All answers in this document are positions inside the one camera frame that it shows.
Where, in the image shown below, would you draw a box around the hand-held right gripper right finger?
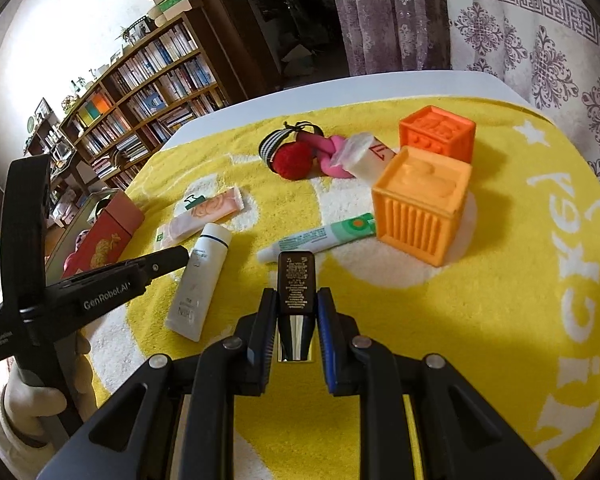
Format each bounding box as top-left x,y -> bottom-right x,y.
316,287 -> 556,480

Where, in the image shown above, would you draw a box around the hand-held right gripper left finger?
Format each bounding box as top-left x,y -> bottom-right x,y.
37,287 -> 278,480

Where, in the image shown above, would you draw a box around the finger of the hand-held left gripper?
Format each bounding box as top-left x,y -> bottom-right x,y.
125,246 -> 189,293
2,154 -> 52,308

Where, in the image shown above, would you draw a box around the white lotion tube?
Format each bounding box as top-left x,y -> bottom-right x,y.
165,223 -> 231,343

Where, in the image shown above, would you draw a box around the red biscuit tin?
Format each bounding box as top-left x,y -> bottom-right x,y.
42,187 -> 146,281

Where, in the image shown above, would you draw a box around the green white ointment tube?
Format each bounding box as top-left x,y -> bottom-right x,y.
256,214 -> 378,264

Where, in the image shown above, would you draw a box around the person's left hand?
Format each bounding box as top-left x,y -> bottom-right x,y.
0,332 -> 98,456

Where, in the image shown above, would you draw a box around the small pink sachet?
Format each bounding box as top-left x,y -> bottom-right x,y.
156,212 -> 206,248

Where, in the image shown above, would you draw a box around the pink wafer packet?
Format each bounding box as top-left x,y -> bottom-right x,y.
187,187 -> 244,223

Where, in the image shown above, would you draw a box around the dark small shelf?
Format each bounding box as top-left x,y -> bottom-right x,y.
22,97 -> 77,181

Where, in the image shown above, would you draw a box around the yellow white towel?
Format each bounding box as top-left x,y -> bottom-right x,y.
82,92 -> 600,480

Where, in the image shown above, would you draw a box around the wooden bookshelf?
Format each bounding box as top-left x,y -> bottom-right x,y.
57,7 -> 231,196

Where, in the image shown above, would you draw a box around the light orange ribbed toy block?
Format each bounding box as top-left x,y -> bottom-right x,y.
371,146 -> 473,267

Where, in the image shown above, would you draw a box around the rows of books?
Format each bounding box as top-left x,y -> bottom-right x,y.
67,22 -> 221,181

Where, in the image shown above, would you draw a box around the dark orange toy block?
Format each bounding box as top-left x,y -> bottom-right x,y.
399,105 -> 477,165

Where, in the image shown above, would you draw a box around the green box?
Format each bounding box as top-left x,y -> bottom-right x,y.
157,0 -> 206,23

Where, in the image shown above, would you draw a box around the purple curtain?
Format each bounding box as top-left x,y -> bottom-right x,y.
325,0 -> 453,78

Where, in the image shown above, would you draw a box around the white patterned curtain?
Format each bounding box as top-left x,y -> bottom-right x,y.
440,0 -> 600,206

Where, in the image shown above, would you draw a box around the red pompom striped hair tie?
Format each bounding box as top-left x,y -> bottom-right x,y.
258,121 -> 327,181

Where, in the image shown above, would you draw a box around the pink knotted ring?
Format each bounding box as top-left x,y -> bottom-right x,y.
300,132 -> 361,180

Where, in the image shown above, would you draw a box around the filmstrip photo frame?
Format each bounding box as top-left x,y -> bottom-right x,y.
121,15 -> 157,45

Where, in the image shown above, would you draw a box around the wooden door frame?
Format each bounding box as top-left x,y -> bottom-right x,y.
180,0 -> 353,107

